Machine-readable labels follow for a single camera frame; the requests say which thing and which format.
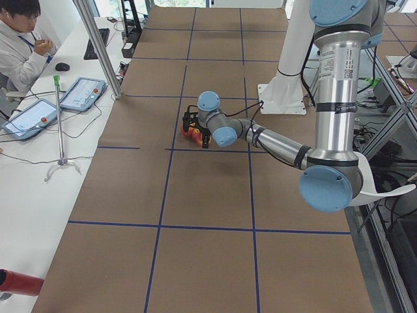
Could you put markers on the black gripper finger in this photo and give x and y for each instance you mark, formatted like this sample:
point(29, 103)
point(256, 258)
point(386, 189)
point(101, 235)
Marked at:
point(205, 142)

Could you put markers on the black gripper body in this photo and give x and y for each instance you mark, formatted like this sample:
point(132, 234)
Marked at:
point(206, 138)

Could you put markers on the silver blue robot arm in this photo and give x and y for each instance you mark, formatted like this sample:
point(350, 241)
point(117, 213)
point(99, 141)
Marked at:
point(333, 175)

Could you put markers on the red yellow apple left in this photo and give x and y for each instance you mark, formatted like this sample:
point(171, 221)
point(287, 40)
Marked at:
point(197, 136)

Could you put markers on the red yellow apple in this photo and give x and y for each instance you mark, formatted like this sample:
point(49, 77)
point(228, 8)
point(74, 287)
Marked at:
point(197, 136)
point(188, 133)

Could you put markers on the red yellow apple front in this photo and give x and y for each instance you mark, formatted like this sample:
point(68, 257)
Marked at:
point(188, 133)

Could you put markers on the black control box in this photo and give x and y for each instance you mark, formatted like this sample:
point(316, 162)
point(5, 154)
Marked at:
point(130, 44)

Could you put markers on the far blue teach pendant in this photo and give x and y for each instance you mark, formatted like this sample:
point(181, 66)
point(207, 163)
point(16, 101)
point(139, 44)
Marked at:
point(82, 94)

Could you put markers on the blue teach pendant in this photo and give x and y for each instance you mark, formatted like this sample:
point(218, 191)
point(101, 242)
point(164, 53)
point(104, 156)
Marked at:
point(82, 94)
point(32, 120)

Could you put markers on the black computer mouse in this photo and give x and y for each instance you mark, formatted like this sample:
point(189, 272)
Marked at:
point(62, 67)

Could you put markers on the near blue teach pendant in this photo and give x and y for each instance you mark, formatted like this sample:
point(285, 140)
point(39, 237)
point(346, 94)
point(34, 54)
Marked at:
point(32, 120)

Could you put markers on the person in white shirt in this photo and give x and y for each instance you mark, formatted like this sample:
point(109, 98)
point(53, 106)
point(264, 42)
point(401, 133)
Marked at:
point(25, 49)

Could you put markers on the red bottle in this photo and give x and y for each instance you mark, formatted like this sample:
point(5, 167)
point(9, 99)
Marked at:
point(21, 284)

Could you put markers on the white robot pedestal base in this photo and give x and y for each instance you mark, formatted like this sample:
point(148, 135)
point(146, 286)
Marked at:
point(283, 99)

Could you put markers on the grey aluminium frame post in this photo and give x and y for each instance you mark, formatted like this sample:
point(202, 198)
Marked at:
point(87, 18)

